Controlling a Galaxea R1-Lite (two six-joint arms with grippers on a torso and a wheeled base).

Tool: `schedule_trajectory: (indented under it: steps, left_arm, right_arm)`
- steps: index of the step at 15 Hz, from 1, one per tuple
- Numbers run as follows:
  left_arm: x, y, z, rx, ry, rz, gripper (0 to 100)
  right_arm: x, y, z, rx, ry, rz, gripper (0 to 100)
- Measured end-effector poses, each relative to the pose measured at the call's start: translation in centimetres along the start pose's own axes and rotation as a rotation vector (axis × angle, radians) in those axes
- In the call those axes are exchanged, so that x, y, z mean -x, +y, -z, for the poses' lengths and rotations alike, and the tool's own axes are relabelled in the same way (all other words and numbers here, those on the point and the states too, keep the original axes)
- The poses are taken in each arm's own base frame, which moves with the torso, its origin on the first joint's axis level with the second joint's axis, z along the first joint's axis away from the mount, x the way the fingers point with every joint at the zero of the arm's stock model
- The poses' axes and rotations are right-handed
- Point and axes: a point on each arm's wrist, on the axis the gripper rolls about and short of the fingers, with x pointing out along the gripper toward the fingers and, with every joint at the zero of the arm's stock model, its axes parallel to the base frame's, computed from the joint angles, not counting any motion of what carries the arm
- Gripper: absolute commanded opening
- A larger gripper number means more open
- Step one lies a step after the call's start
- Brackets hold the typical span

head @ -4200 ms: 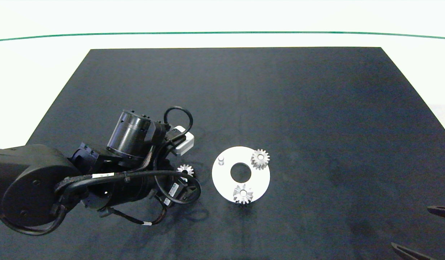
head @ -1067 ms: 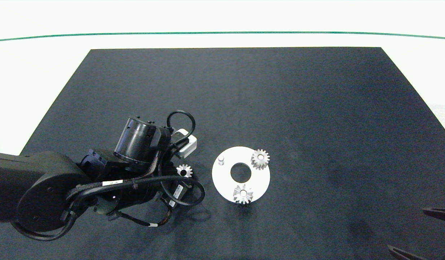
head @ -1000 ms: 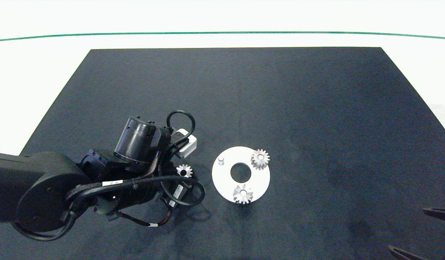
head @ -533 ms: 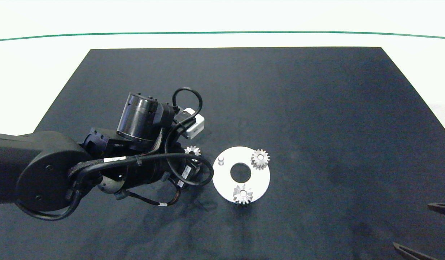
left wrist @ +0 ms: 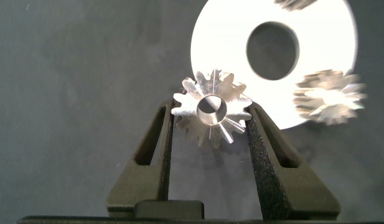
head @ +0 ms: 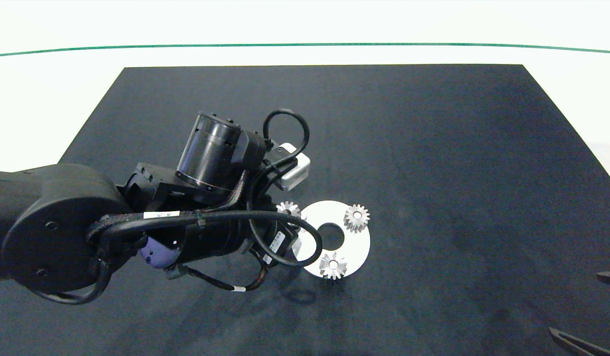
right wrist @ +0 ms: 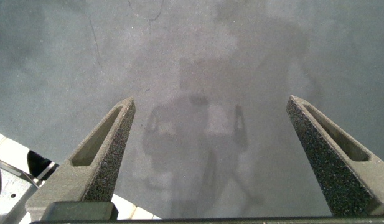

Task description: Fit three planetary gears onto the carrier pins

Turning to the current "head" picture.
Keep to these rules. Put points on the small steel planetary gear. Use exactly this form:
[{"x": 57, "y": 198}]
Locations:
[
  {"x": 340, "y": 268},
  {"x": 362, "y": 220},
  {"x": 285, "y": 206}
]

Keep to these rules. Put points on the dark rectangular work mat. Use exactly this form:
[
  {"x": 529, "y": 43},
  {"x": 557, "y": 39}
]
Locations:
[{"x": 433, "y": 148}]

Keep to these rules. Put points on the round white pin plate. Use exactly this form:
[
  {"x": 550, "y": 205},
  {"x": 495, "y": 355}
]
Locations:
[{"x": 356, "y": 247}]

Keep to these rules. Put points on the boxy wrist camera shiny side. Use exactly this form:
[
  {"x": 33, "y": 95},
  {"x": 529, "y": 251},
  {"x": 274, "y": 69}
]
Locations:
[{"x": 295, "y": 170}]

